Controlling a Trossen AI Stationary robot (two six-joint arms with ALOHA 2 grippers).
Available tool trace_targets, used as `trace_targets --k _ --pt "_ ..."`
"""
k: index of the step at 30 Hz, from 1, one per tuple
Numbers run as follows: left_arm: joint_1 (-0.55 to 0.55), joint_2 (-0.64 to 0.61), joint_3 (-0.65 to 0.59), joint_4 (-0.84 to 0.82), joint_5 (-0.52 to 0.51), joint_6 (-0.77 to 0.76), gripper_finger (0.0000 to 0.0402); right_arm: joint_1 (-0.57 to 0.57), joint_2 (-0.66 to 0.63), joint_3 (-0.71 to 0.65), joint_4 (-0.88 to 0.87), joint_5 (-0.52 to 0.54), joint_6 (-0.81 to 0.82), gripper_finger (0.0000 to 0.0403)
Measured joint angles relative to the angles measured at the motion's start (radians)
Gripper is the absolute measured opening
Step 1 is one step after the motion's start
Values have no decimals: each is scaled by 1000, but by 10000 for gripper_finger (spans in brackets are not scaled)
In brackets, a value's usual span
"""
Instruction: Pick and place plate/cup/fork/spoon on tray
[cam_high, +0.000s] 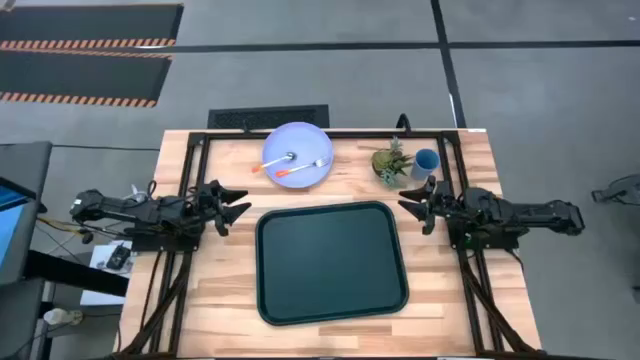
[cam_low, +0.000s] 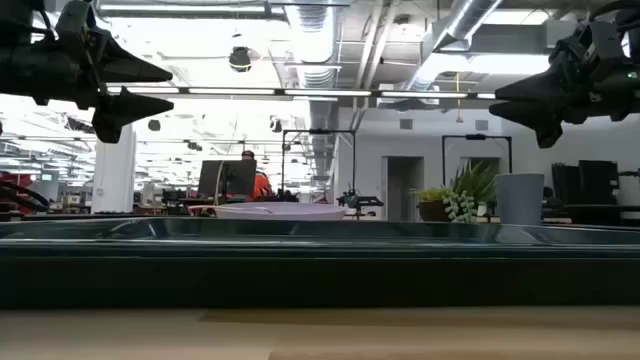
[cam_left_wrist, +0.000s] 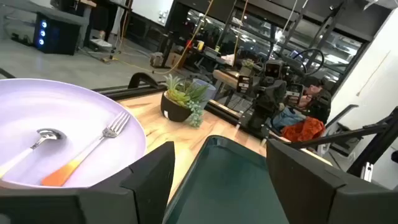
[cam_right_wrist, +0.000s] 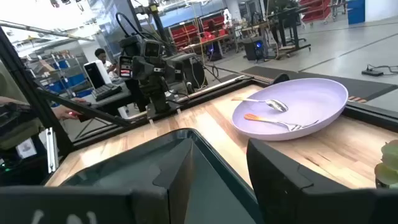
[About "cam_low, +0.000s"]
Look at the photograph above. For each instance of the black monitors on desk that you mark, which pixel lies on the black monitors on desk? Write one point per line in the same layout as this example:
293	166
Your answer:
595	182

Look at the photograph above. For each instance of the grey-blue cup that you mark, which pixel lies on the grey-blue cup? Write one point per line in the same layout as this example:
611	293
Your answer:
520	200

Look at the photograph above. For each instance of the lavender plate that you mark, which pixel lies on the lavender plate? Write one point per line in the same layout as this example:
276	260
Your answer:
280	211

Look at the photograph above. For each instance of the pale green succulent plant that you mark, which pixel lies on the pale green succulent plant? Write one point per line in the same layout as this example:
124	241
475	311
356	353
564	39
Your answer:
461	206

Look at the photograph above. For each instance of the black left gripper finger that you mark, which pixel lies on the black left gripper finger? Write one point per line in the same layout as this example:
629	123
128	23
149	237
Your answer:
122	70
117	112

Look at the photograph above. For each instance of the white pillar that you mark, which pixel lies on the white pillar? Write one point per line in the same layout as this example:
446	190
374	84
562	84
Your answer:
114	175

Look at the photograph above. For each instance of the dark green tray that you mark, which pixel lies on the dark green tray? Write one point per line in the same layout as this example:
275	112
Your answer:
320	275

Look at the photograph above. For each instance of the round black ceiling fixture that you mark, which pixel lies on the round black ceiling fixture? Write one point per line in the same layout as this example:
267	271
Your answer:
240	59

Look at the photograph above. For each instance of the long ceiling light strip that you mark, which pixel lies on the long ceiling light strip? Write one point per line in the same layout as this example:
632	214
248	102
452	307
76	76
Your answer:
325	92

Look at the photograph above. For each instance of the small black robot stand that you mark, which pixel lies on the small black robot stand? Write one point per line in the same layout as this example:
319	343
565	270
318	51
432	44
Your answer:
360	202

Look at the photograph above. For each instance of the spiky green plant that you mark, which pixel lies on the spiky green plant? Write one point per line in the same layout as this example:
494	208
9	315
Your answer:
475	181

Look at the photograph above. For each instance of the wide black stand frame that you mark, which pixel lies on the wide black stand frame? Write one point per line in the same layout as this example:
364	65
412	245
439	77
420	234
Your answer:
475	136

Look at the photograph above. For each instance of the silver ceiling duct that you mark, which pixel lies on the silver ceiling duct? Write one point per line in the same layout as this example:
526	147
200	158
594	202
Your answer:
314	35

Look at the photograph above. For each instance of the black computer monitor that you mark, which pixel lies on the black computer monitor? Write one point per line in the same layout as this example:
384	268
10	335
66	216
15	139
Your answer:
235	177

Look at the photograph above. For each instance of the grey doorway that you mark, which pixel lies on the grey doorway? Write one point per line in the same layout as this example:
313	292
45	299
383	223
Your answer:
403	187

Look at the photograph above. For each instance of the red cabinet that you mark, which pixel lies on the red cabinet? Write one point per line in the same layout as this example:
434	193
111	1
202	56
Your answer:
14	192

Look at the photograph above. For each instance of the tall black stand frame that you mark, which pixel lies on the tall black stand frame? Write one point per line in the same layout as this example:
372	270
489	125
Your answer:
320	131

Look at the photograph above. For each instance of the green plant in dark pot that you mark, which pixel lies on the green plant in dark pot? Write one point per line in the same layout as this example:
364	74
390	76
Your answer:
431	205

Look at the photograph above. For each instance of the person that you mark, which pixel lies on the person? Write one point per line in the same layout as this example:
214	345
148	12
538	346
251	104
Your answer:
261	187

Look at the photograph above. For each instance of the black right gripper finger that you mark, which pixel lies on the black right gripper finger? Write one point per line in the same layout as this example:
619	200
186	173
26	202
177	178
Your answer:
542	89
540	117

